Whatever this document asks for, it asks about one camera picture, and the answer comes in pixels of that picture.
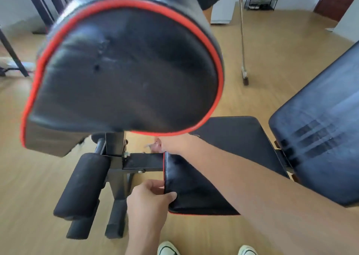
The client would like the person's left white shoe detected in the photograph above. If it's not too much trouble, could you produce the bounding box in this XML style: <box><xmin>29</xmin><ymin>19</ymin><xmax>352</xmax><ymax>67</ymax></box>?
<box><xmin>157</xmin><ymin>241</ymin><xmax>181</xmax><ymax>255</ymax></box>

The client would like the black bench backrest pad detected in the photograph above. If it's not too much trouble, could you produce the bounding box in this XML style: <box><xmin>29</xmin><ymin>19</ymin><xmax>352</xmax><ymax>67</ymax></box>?
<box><xmin>268</xmin><ymin>40</ymin><xmax>359</xmax><ymax>207</ymax></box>

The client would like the person's white shoe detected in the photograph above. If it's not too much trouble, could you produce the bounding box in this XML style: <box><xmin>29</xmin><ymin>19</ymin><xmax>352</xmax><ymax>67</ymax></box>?
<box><xmin>238</xmin><ymin>245</ymin><xmax>259</xmax><ymax>255</ymax></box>
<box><xmin>157</xmin><ymin>241</ymin><xmax>181</xmax><ymax>255</ymax></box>

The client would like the black curl pad red piping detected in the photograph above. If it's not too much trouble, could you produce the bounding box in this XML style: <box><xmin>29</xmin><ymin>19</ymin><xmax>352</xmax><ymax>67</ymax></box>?
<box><xmin>20</xmin><ymin>0</ymin><xmax>225</xmax><ymax>157</ymax></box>

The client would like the black shoe rack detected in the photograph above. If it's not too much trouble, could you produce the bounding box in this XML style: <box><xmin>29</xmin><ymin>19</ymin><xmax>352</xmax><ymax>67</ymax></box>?
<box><xmin>244</xmin><ymin>0</ymin><xmax>279</xmax><ymax>12</ymax></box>

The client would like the person's left hand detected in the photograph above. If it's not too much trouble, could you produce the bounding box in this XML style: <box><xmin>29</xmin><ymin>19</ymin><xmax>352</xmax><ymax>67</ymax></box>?
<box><xmin>126</xmin><ymin>180</ymin><xmax>178</xmax><ymax>235</ymax></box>

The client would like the person's right white shoe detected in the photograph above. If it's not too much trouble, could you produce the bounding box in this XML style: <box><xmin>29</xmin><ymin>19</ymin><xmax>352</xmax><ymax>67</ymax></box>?
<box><xmin>238</xmin><ymin>245</ymin><xmax>259</xmax><ymax>255</ymax></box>

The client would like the black bench seat pad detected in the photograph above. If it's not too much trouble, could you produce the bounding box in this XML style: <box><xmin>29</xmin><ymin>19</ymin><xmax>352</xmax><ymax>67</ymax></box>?
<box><xmin>163</xmin><ymin>116</ymin><xmax>291</xmax><ymax>216</ymax></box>

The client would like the wooden handled broom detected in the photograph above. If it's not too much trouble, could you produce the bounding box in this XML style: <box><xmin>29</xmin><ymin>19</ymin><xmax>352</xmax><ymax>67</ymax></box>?
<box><xmin>237</xmin><ymin>0</ymin><xmax>250</xmax><ymax>86</ymax></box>

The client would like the black metal bench frame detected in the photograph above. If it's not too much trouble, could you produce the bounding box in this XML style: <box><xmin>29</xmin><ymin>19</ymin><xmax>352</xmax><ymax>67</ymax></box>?
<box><xmin>66</xmin><ymin>131</ymin><xmax>165</xmax><ymax>240</ymax></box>

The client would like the black foam roller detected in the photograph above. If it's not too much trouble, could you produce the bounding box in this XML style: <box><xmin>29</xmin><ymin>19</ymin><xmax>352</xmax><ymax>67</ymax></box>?
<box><xmin>53</xmin><ymin>153</ymin><xmax>111</xmax><ymax>221</ymax></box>

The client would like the person's right forearm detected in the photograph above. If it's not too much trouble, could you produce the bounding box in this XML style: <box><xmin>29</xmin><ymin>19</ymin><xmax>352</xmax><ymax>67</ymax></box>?
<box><xmin>181</xmin><ymin>135</ymin><xmax>359</xmax><ymax>255</ymax></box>

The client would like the person's right hand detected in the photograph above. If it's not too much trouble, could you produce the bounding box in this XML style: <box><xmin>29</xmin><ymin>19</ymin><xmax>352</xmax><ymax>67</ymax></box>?
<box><xmin>151</xmin><ymin>135</ymin><xmax>197</xmax><ymax>155</ymax></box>

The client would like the black metal rack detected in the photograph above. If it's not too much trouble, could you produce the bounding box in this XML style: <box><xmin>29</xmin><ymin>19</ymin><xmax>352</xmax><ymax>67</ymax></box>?
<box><xmin>21</xmin><ymin>0</ymin><xmax>82</xmax><ymax>35</ymax></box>

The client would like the black metal bar stand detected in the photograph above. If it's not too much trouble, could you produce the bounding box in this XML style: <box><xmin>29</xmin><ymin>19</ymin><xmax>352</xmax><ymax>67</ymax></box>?
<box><xmin>0</xmin><ymin>27</ymin><xmax>30</xmax><ymax>78</ymax></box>

